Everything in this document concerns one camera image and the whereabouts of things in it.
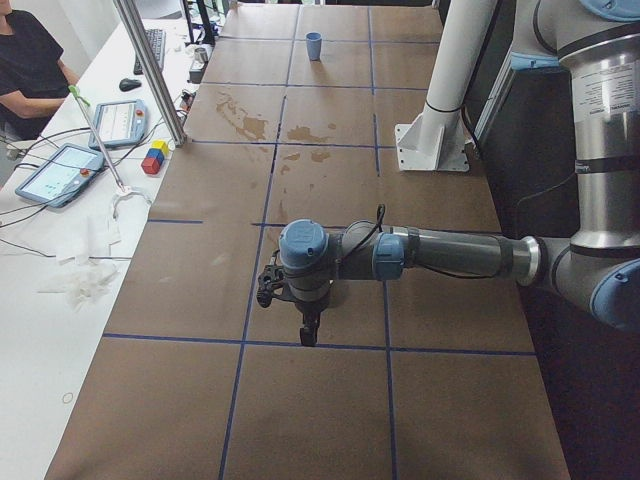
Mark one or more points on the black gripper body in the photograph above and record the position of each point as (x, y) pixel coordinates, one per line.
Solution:
(309, 308)

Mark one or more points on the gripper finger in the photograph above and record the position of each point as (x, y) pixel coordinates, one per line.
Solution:
(309, 334)

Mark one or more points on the blue plastic cup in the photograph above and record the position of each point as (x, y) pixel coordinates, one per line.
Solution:
(313, 45)

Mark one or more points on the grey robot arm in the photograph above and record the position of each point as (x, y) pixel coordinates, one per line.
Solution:
(596, 269)

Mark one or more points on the white mounting pillar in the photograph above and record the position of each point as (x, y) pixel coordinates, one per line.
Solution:
(435, 140)

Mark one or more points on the red blue yellow blocks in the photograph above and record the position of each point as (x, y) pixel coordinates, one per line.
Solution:
(155, 157)

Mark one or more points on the crumpled white tissues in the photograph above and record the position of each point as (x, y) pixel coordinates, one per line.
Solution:
(84, 266)

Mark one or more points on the far teach pendant tablet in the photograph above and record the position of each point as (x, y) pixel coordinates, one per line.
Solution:
(121, 124)

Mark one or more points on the teach pendant tablet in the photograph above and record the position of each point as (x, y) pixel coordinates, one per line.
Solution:
(121, 124)
(62, 177)

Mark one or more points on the steel tumbler cup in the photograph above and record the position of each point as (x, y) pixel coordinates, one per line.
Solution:
(201, 55)

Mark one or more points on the near teach pendant tablet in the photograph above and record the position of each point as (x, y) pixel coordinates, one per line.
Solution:
(62, 177)

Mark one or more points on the black computer mouse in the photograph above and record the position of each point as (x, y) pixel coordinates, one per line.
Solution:
(128, 84)

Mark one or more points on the black keyboard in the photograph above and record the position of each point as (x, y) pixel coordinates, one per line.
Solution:
(157, 40)

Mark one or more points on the seated person black shirt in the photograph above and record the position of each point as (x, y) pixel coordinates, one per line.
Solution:
(34, 79)

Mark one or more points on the aluminium frame post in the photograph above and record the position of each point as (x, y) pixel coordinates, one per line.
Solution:
(133, 24)

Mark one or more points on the green handled reach grabber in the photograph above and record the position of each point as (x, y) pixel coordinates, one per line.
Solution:
(123, 191)

